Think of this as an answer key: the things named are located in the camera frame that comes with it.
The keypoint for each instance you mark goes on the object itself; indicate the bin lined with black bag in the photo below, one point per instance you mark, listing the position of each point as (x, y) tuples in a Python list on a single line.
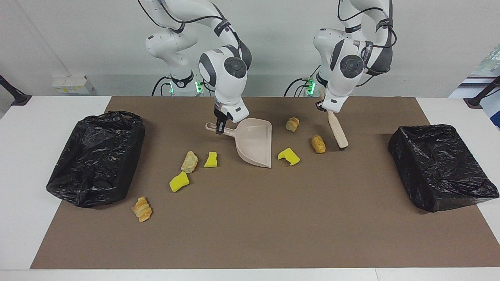
[(97, 164), (441, 164)]

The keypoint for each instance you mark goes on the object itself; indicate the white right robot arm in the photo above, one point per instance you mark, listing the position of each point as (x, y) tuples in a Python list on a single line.
[(226, 86)]

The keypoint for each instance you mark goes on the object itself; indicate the beige plastic dustpan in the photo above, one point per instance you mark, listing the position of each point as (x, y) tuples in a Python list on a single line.
[(254, 142)]

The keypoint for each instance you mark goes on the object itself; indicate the brown toy bread bun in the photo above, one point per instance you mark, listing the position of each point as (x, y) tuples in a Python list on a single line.
[(318, 144)]

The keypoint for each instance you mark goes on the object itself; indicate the black clamp stand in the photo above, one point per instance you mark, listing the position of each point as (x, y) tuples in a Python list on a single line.
[(478, 99), (15, 95)]

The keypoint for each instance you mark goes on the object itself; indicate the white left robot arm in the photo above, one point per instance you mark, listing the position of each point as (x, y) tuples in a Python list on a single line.
[(343, 86)]

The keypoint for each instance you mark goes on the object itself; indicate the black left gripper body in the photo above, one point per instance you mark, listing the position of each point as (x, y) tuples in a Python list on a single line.
[(320, 106)]

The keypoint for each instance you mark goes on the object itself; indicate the brown paper table mat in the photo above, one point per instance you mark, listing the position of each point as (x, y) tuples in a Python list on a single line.
[(312, 242)]

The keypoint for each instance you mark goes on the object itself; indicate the beige hand brush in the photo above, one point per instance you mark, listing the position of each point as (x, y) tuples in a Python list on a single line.
[(338, 130)]

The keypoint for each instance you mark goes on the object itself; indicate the large yellow sponge piece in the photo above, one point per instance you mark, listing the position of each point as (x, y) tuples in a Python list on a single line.
[(179, 182)]

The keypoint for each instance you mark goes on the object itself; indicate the toy croissant pastry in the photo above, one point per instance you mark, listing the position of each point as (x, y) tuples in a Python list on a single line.
[(142, 209), (292, 125), (189, 162)]

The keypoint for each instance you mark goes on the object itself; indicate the white power strip boxes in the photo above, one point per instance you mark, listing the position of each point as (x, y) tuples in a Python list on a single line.
[(72, 84)]

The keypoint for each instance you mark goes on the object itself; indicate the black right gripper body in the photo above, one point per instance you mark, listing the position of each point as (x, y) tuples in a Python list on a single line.
[(221, 117)]

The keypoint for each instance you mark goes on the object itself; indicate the yellow sponge with notch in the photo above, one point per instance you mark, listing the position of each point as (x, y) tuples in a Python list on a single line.
[(290, 157)]

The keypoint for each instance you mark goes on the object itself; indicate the small yellow sponge piece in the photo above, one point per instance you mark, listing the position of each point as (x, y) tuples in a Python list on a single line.
[(211, 160)]

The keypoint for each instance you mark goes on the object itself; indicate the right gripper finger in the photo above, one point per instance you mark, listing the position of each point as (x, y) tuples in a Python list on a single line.
[(221, 129)]

